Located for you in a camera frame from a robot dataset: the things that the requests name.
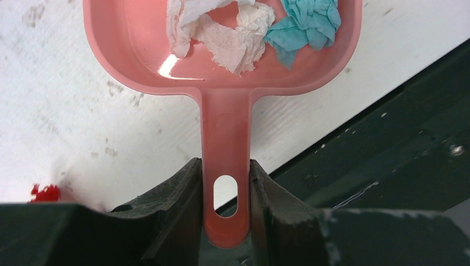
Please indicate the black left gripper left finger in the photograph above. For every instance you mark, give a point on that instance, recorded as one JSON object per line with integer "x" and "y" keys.
{"x": 160, "y": 227}

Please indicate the red paper scrap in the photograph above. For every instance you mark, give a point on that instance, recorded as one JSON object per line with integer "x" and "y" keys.
{"x": 50, "y": 193}

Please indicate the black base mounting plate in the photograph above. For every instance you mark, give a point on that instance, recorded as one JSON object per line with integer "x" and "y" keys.
{"x": 407, "y": 151}

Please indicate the light blue paper scrap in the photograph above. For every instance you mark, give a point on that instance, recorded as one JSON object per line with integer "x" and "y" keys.
{"x": 307, "y": 22}

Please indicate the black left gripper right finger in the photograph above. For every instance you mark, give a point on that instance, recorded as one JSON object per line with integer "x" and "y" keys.
{"x": 287, "y": 231}

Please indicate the pink plastic dustpan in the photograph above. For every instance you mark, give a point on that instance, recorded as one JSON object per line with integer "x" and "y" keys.
{"x": 128, "y": 38}

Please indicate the white paper scraps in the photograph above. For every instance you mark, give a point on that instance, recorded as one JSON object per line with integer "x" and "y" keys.
{"x": 235, "y": 49}

